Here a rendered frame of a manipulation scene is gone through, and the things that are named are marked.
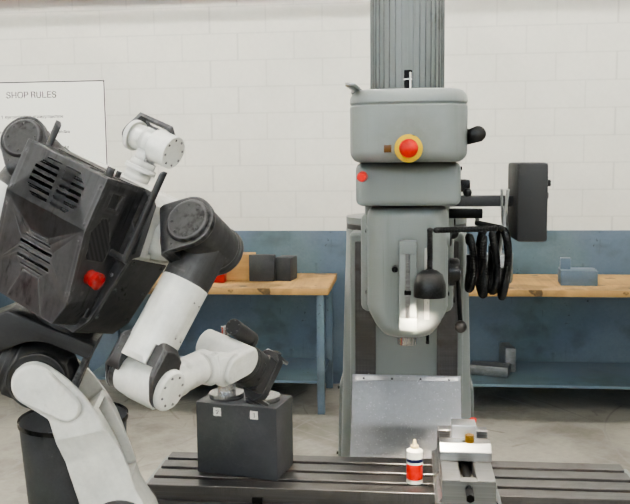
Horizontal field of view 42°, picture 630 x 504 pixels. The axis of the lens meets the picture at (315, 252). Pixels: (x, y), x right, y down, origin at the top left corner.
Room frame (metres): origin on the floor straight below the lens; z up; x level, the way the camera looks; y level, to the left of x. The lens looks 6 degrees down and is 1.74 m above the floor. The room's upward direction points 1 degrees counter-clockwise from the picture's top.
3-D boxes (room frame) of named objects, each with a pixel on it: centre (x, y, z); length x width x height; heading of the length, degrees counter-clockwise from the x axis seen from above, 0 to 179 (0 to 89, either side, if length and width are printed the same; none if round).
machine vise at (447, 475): (1.94, -0.36, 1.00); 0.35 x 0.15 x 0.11; 173
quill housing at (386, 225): (1.99, -0.23, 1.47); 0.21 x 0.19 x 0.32; 84
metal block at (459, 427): (1.97, -0.37, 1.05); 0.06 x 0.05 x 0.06; 83
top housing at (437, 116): (2.00, -0.23, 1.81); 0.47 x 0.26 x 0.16; 174
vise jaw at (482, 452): (1.91, -0.36, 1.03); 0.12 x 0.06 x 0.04; 83
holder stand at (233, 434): (2.04, 0.19, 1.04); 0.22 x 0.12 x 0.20; 72
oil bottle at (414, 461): (1.93, -0.24, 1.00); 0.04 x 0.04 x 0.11
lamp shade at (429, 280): (1.79, -0.26, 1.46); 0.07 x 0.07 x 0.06
